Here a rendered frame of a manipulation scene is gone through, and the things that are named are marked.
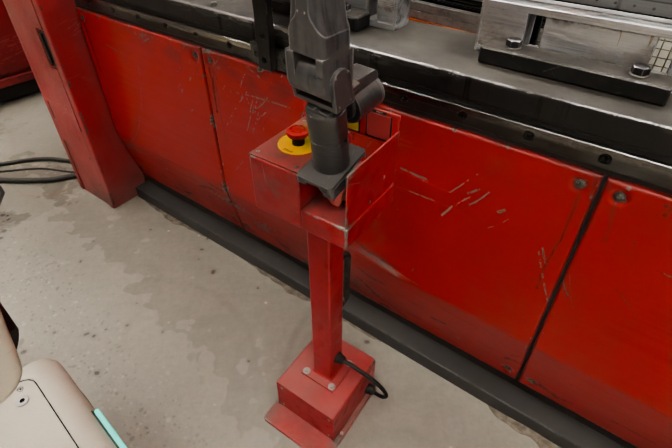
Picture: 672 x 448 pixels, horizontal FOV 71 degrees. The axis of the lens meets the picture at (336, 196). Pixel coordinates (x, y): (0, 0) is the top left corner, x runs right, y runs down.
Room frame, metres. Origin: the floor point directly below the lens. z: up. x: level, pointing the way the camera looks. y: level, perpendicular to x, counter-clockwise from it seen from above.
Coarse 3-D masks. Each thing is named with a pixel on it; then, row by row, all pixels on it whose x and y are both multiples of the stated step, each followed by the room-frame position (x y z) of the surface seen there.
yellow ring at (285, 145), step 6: (282, 138) 0.71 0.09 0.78; (288, 138) 0.71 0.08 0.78; (306, 138) 0.71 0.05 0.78; (282, 144) 0.69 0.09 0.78; (288, 144) 0.69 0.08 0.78; (306, 144) 0.69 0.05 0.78; (282, 150) 0.67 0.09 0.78; (288, 150) 0.67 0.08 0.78; (294, 150) 0.67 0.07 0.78; (300, 150) 0.67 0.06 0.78; (306, 150) 0.67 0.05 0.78
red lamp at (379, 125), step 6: (372, 114) 0.71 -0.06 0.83; (378, 114) 0.70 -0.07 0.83; (372, 120) 0.71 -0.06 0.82; (378, 120) 0.70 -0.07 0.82; (384, 120) 0.69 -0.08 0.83; (390, 120) 0.69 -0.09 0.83; (372, 126) 0.70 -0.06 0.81; (378, 126) 0.70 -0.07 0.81; (384, 126) 0.69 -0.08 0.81; (372, 132) 0.70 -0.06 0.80; (378, 132) 0.70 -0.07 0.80; (384, 132) 0.69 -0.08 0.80; (384, 138) 0.69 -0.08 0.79
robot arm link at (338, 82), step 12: (336, 72) 0.55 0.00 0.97; (348, 72) 0.56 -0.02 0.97; (360, 72) 0.63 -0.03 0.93; (372, 72) 0.64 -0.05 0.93; (336, 84) 0.54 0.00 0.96; (348, 84) 0.56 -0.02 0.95; (360, 84) 0.62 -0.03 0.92; (372, 84) 0.63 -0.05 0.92; (300, 96) 0.59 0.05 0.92; (312, 96) 0.58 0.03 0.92; (336, 96) 0.54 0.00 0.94; (348, 96) 0.56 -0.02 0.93; (360, 96) 0.61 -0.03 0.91; (372, 96) 0.62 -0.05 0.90; (384, 96) 0.64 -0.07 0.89; (324, 108) 0.56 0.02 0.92; (336, 108) 0.54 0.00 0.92; (360, 108) 0.60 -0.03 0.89; (372, 108) 0.63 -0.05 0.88; (348, 120) 0.62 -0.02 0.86
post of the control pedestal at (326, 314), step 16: (320, 240) 0.65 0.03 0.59; (320, 256) 0.65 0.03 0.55; (336, 256) 0.66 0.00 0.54; (320, 272) 0.65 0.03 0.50; (336, 272) 0.66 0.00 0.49; (320, 288) 0.65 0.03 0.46; (336, 288) 0.66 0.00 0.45; (320, 304) 0.65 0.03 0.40; (336, 304) 0.66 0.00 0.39; (320, 320) 0.65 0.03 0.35; (336, 320) 0.66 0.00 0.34; (320, 336) 0.65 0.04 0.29; (336, 336) 0.66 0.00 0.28; (320, 352) 0.65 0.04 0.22; (336, 352) 0.66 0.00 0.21; (320, 368) 0.65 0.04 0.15; (336, 368) 0.66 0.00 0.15
